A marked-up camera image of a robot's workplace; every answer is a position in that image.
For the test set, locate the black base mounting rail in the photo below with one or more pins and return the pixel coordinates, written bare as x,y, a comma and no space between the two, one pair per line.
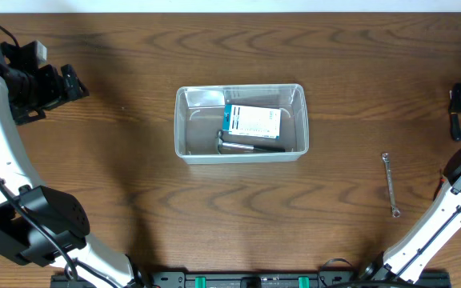
176,279

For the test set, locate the silver combination wrench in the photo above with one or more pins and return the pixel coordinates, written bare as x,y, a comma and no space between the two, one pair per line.
395,212

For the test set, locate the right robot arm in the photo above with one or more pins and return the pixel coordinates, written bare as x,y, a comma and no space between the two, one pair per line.
406,260

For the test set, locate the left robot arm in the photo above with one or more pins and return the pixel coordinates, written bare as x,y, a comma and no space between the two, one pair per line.
40,225

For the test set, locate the small black-handled hammer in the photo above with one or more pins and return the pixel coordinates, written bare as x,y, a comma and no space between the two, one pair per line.
221,143

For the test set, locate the clear plastic storage container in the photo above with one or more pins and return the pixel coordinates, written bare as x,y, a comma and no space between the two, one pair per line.
199,112

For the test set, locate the black yellow screwdriver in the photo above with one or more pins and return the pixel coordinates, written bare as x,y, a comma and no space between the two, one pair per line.
455,129

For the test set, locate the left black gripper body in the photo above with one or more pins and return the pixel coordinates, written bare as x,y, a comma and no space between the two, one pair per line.
66,82

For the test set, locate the blue white screw box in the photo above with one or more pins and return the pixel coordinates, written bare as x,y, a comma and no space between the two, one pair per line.
252,121

